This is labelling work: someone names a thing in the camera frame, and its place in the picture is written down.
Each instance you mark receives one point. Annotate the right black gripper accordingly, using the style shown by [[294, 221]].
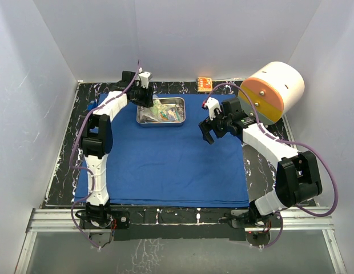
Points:
[[206, 127]]

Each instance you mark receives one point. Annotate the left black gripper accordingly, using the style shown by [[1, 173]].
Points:
[[147, 101]]

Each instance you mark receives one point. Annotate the green packaged surgical supplies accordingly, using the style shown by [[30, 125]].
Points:
[[158, 109]]

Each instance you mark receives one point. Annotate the metal instrument tray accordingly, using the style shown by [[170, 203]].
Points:
[[166, 111]]

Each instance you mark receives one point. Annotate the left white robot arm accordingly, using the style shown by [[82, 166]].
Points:
[[97, 140]]

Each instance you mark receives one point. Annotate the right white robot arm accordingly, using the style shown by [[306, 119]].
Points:
[[297, 173]]

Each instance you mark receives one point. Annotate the small orange circuit board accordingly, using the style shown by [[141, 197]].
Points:
[[204, 84]]

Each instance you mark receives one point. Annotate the small blue plastic tool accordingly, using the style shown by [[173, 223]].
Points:
[[92, 105]]

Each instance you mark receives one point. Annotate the white cylindrical drawer container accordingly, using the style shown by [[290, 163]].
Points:
[[271, 92]]

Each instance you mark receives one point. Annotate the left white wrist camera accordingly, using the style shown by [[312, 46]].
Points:
[[144, 78]]

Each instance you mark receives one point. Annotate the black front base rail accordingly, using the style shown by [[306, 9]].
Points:
[[135, 222]]

